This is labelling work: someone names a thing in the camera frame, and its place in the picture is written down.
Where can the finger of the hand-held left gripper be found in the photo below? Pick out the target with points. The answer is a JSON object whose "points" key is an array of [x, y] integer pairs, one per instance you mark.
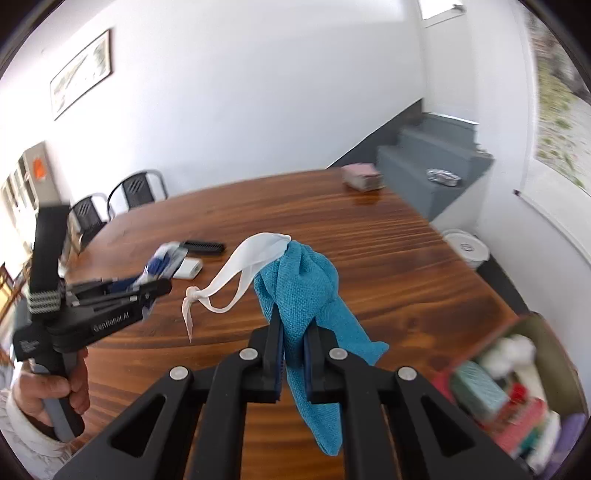
{"points": [[159, 287], [124, 284]]}

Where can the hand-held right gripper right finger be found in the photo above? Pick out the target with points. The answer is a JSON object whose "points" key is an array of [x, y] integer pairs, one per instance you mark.
{"points": [[306, 369]]}

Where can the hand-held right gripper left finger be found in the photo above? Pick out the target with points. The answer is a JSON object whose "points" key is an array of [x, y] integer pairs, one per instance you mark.
{"points": [[279, 374]]}

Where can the grey blue soft packet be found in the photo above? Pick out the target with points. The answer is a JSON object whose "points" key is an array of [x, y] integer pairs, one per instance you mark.
{"points": [[164, 261]]}

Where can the blue cloth pouch white ribbon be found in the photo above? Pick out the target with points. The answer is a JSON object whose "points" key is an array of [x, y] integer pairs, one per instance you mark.
{"points": [[304, 290]]}

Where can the light blue patterned box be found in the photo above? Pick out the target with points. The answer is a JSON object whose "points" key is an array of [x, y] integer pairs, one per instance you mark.
{"points": [[478, 390]]}

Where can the clear plastic bag bundle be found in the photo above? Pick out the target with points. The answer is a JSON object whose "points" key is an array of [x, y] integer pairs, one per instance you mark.
{"points": [[510, 350]]}

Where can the red patterned snack packet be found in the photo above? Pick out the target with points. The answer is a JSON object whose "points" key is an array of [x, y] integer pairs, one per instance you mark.
{"points": [[521, 424]]}

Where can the red storage box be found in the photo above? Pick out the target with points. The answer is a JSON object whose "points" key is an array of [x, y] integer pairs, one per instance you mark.
{"points": [[545, 332]]}

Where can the white tissue pack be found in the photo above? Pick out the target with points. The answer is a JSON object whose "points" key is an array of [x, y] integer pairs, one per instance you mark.
{"points": [[547, 438]]}

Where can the purple garbage bag roll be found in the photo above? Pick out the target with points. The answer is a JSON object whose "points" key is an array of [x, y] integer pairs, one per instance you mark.
{"points": [[570, 438]]}

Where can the person's left forearm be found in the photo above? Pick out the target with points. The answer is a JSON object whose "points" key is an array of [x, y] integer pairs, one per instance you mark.
{"points": [[23, 438]]}

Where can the wooden desktop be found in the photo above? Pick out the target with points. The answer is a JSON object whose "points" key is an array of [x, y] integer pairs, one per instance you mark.
{"points": [[369, 258]]}

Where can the person's left hand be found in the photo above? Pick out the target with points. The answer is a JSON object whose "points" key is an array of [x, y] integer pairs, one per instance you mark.
{"points": [[34, 390]]}

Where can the white flat box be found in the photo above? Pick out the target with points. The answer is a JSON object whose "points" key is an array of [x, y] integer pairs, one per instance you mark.
{"points": [[188, 268]]}

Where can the black metal chair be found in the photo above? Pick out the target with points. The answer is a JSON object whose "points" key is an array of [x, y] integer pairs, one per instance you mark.
{"points": [[138, 187], [87, 217]]}

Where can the beige cabinet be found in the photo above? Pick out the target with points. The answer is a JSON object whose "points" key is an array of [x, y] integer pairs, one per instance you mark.
{"points": [[41, 184]]}

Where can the pink paper block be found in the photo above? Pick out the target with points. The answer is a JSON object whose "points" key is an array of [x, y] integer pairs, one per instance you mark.
{"points": [[362, 177]]}

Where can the white plastic bucket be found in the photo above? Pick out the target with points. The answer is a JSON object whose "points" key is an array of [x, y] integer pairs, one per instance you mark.
{"points": [[466, 247]]}

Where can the grey stairs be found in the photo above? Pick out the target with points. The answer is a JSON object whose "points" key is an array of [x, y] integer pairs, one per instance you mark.
{"points": [[415, 175]]}

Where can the silver foil blister pack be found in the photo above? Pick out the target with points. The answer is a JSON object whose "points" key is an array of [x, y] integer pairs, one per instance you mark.
{"points": [[443, 177]]}

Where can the white door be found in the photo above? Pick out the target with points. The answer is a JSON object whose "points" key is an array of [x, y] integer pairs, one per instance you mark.
{"points": [[448, 64]]}

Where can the framed wall picture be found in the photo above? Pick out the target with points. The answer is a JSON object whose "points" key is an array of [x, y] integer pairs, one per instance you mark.
{"points": [[81, 74]]}

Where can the hanging wall scroll painting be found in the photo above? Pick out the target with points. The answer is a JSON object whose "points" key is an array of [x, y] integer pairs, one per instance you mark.
{"points": [[554, 115]]}

